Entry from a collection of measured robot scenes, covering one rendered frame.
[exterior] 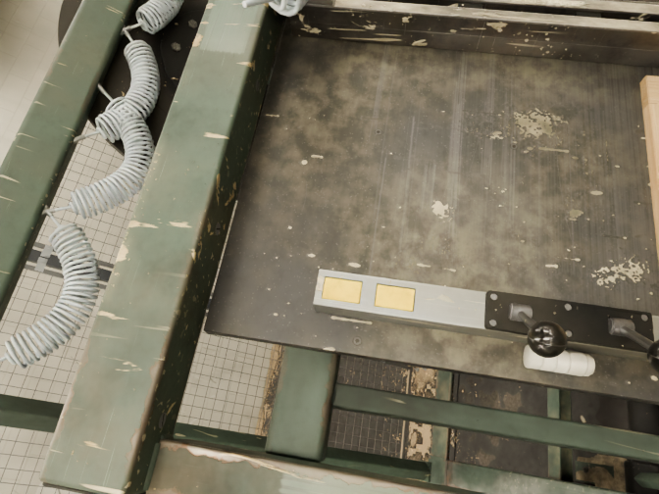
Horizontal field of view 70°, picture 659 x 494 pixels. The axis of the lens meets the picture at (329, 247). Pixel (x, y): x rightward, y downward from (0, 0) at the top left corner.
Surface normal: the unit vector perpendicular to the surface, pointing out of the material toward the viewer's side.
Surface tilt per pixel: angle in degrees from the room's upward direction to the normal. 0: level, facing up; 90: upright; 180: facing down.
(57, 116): 90
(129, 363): 58
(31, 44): 90
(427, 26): 90
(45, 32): 90
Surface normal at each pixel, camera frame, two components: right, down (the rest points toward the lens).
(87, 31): 0.48, -0.26
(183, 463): -0.05, -0.38
